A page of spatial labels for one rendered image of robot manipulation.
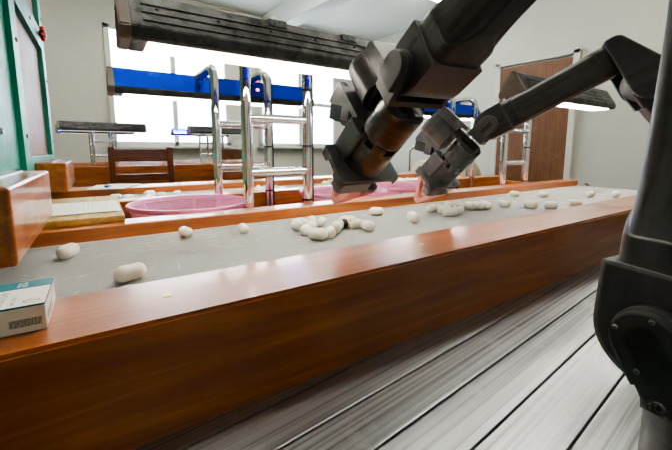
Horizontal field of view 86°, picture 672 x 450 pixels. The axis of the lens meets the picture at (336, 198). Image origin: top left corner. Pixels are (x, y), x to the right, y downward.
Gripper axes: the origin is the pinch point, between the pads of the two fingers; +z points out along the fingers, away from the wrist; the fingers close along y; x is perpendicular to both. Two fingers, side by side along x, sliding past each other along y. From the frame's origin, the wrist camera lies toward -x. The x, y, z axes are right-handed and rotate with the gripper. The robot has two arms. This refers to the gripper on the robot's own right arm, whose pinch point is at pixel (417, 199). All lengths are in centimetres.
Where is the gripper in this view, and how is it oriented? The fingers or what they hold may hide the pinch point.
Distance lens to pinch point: 91.7
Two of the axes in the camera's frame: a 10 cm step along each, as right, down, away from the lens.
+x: 3.8, 8.1, -4.5
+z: -4.0, 5.8, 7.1
